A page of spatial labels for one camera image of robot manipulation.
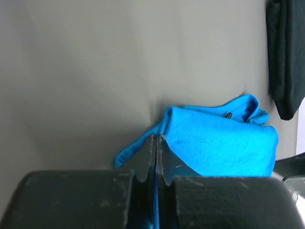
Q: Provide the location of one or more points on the blue t shirt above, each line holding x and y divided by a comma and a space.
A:
232, 140

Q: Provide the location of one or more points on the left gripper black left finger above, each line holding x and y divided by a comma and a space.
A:
142, 201

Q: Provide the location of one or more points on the folded black t shirt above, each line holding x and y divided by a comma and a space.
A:
285, 23

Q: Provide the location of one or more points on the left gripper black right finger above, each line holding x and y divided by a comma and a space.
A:
168, 166

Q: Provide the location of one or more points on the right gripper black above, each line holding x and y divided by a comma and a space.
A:
291, 171

